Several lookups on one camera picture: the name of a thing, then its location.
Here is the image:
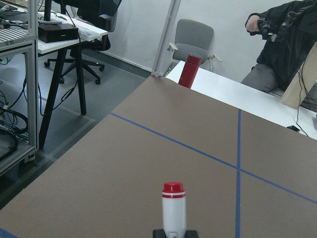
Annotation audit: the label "person in black jacket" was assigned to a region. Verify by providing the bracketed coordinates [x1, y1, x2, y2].
[241, 0, 317, 93]

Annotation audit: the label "aluminium equipment rack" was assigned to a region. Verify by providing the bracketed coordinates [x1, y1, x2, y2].
[0, 0, 39, 174]

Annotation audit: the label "grey office chair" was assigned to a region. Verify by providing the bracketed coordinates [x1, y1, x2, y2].
[165, 19, 222, 75]

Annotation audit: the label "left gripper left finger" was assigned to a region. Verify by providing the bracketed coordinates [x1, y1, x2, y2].
[152, 229, 164, 238]

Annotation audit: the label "white desk black legs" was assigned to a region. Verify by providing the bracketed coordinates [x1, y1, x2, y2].
[38, 12, 108, 149]

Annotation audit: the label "aluminium frame post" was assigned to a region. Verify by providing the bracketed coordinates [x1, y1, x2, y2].
[151, 0, 181, 77]

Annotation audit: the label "brown paper table mat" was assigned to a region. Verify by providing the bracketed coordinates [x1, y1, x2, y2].
[0, 78, 317, 238]

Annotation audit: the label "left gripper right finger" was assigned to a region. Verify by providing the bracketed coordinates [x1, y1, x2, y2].
[185, 230, 199, 238]

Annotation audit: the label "black box on desk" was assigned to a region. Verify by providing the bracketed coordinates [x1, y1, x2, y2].
[38, 23, 78, 43]

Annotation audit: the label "red thermos bottle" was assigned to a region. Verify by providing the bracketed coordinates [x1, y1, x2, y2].
[178, 54, 202, 88]

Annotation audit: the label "small black sensor box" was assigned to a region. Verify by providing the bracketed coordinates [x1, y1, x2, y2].
[287, 125, 300, 132]

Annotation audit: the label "red capped white marker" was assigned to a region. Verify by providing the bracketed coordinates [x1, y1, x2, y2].
[162, 181, 186, 238]

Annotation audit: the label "black office chair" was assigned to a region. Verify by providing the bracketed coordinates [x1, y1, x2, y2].
[55, 0, 122, 84]

